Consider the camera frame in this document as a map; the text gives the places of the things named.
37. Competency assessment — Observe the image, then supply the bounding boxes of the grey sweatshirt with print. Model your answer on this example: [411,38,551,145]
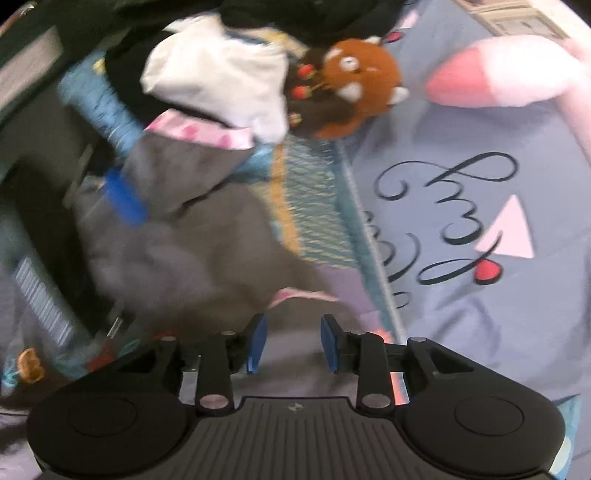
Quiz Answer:
[74,131,358,397]

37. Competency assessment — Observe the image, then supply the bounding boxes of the folded purple garment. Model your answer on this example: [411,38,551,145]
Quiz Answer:
[315,265,383,332]

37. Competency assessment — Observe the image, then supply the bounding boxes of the black garment pile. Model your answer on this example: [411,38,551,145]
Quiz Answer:
[58,1,408,124]

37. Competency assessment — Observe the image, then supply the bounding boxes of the white cloth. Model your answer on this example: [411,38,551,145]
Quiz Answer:
[140,13,288,144]

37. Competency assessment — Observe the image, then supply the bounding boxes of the grey-blue duvet with lettering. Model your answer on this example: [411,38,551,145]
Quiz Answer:
[341,0,591,402]

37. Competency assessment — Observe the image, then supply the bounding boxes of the blue floral quilt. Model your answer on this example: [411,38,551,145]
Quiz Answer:
[66,104,398,338]

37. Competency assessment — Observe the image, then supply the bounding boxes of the red panda plush toy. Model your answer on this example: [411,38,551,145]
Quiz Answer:
[283,37,409,140]

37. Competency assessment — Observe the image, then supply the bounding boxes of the pink plush toy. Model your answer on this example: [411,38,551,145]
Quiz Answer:
[425,35,590,155]

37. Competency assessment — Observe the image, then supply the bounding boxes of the framed pictures on wall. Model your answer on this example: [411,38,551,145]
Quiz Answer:
[456,0,567,40]

